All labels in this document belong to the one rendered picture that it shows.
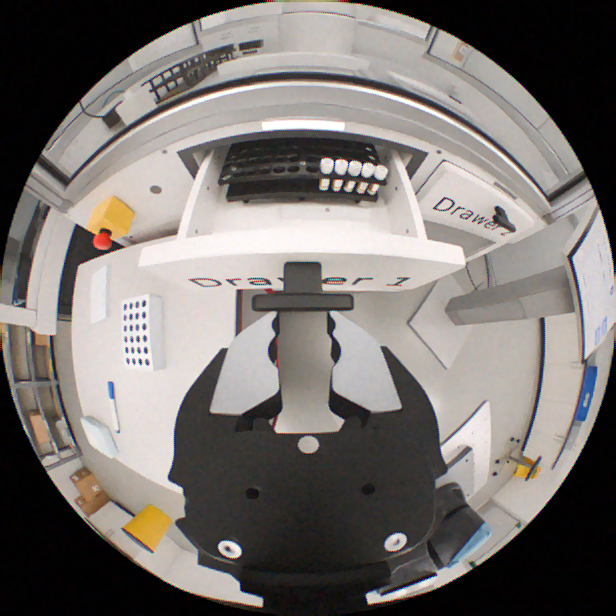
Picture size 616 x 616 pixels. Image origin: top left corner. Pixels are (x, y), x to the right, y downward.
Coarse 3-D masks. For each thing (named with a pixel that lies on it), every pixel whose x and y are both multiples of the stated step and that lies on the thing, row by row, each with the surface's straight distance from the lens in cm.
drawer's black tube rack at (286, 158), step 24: (240, 144) 27; (264, 144) 26; (288, 144) 25; (312, 144) 25; (336, 144) 31; (360, 144) 27; (240, 192) 24; (264, 192) 24; (288, 192) 23; (312, 192) 23; (336, 192) 23
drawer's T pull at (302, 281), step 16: (288, 272) 14; (304, 272) 14; (320, 272) 14; (288, 288) 14; (304, 288) 14; (320, 288) 14; (256, 304) 14; (272, 304) 14; (288, 304) 14; (304, 304) 14; (320, 304) 14; (336, 304) 14; (352, 304) 14
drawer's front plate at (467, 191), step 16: (432, 176) 30; (448, 176) 28; (464, 176) 29; (432, 192) 30; (448, 192) 31; (464, 192) 32; (480, 192) 33; (496, 192) 36; (480, 208) 37; (512, 208) 41; (464, 224) 41; (480, 224) 43; (496, 224) 44; (528, 224) 49
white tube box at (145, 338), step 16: (128, 304) 40; (144, 304) 37; (160, 304) 38; (128, 320) 39; (144, 320) 36; (160, 320) 37; (128, 336) 39; (144, 336) 36; (160, 336) 37; (128, 352) 41; (144, 352) 36; (160, 352) 37; (128, 368) 40; (144, 368) 37; (160, 368) 36
